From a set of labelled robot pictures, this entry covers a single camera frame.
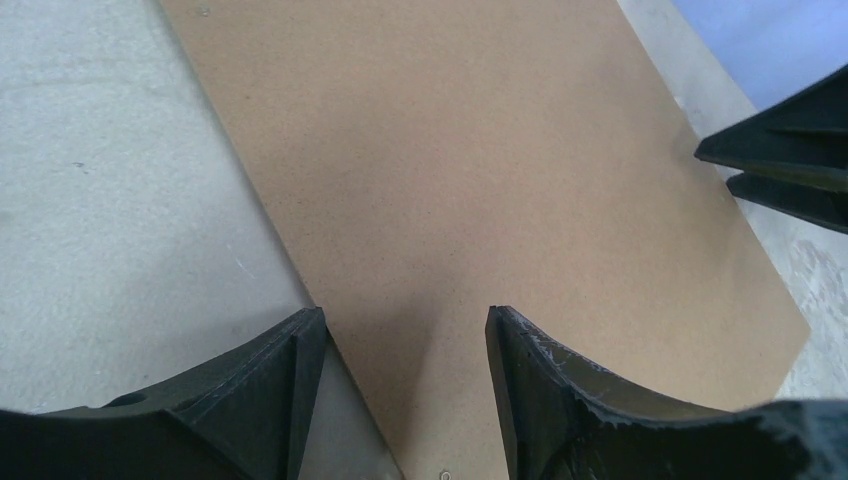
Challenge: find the brown frame backing board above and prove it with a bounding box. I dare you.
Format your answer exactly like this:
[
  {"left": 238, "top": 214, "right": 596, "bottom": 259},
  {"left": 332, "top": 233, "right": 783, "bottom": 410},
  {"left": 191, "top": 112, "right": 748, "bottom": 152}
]
[{"left": 163, "top": 1, "right": 809, "bottom": 479}]

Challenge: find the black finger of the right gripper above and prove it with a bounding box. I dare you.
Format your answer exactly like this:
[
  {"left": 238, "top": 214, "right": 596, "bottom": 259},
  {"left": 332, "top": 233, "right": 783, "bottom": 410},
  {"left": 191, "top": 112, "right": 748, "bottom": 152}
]
[
  {"left": 726, "top": 173, "right": 847, "bottom": 234},
  {"left": 694, "top": 67, "right": 847, "bottom": 193}
]

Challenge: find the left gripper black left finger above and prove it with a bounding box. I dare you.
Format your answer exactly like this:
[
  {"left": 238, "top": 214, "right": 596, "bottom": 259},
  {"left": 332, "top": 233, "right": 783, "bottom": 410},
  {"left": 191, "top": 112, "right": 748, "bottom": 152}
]
[{"left": 1, "top": 308, "right": 327, "bottom": 479}]

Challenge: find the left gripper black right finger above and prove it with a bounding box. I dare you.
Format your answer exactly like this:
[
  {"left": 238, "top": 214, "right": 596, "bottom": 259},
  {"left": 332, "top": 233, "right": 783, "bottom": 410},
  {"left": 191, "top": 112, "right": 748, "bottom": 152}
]
[{"left": 485, "top": 306, "right": 847, "bottom": 479}]

